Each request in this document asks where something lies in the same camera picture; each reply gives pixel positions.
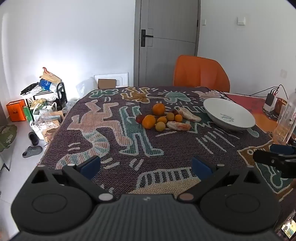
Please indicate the grey slipper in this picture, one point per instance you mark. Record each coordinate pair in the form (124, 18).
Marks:
(32, 151)
(34, 138)

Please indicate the white black charger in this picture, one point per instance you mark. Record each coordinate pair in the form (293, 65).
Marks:
(269, 100)

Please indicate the small yellow fruit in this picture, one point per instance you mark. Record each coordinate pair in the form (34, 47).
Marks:
(160, 126)

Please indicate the orange paper bag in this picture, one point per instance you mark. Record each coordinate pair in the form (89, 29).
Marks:
(15, 111)

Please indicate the white plastic bag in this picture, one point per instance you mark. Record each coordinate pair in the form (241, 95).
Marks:
(42, 127)

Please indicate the white plate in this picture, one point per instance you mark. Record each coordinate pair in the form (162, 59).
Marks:
(229, 111)

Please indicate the clear plastic bottle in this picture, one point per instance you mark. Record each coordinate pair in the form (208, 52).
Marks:
(286, 115)

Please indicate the small orange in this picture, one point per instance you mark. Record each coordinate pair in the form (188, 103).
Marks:
(161, 119)
(178, 118)

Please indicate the cardboard box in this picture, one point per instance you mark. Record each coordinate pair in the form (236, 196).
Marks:
(106, 83)

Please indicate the small olive green fruit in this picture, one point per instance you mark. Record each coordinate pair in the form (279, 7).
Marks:
(170, 115)

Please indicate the smartphone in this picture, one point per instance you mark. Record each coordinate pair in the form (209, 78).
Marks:
(289, 228)

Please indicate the grey door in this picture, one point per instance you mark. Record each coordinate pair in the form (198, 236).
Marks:
(171, 58)

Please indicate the small dark red fruit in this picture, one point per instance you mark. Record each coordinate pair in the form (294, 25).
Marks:
(175, 112)

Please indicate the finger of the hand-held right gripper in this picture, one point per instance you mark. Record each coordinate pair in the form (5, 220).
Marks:
(266, 158)
(281, 149)

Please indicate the red orange cloth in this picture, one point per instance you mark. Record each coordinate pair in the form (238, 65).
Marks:
(247, 102)

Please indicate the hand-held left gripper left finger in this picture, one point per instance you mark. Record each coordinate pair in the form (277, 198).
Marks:
(91, 165)

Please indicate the clear plastic bag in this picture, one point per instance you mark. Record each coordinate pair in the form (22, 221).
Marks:
(85, 88)

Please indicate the orange chair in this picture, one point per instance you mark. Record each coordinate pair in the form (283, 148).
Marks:
(198, 71)

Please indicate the white foam panel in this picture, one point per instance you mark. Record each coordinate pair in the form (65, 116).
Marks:
(122, 78)

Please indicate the green cushion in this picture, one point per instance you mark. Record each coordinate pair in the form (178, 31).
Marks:
(7, 136)

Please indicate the blue packet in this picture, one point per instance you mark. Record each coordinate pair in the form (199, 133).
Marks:
(45, 83)

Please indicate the large orange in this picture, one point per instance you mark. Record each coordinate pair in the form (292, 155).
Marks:
(148, 121)
(158, 109)

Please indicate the printed blanket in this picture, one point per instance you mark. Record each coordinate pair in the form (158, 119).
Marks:
(104, 139)

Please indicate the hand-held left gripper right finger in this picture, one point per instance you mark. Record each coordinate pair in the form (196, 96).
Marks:
(201, 168)

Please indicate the small orange box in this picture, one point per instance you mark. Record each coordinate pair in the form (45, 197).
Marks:
(280, 105)

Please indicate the white light switch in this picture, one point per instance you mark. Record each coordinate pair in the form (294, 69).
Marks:
(241, 20)

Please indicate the black storage rack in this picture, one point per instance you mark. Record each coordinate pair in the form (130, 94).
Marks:
(61, 95)

